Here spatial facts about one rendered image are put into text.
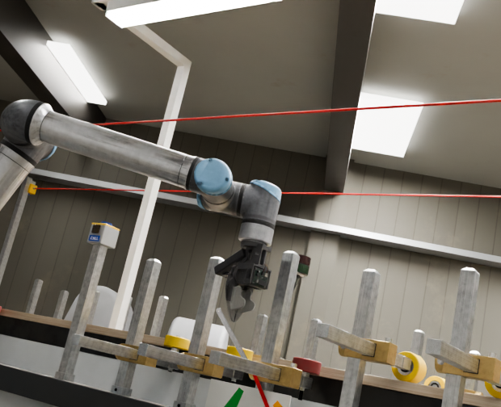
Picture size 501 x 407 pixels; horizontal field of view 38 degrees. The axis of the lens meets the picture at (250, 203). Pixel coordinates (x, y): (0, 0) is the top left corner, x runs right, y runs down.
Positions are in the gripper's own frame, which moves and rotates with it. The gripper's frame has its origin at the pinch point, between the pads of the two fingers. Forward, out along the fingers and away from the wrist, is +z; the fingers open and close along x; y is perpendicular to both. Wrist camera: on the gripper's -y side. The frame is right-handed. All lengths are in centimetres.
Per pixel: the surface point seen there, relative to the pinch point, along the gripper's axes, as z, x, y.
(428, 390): 8, 37, 38
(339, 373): 7.4, 32.6, 13.0
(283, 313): -4.1, 11.3, 7.1
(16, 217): -57, 72, -288
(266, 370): 11.7, 3.9, 12.1
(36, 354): 21, 13, -113
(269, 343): 4.4, 10.2, 5.5
